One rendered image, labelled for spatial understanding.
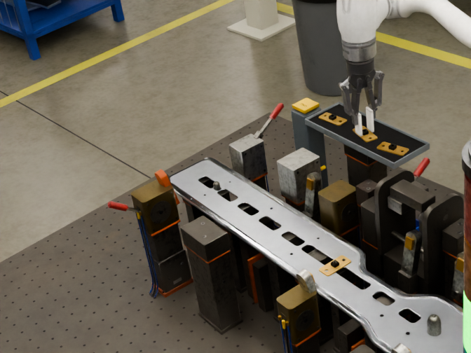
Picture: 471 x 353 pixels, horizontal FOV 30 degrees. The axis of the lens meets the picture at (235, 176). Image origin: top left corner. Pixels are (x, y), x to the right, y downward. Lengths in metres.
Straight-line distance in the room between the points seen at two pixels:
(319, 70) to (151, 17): 1.93
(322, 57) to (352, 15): 2.76
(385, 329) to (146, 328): 0.84
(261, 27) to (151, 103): 1.09
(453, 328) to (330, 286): 0.33
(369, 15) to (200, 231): 0.74
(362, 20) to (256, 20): 3.82
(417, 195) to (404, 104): 2.86
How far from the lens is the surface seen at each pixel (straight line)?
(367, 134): 2.51
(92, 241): 3.07
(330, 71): 5.09
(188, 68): 5.76
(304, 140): 2.72
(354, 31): 2.32
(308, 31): 5.02
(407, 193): 2.21
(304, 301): 2.13
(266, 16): 6.09
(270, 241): 2.40
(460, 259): 2.15
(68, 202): 4.64
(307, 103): 2.70
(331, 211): 2.41
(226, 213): 2.54
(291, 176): 2.50
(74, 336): 2.72
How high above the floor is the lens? 2.45
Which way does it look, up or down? 33 degrees down
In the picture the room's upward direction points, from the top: 9 degrees counter-clockwise
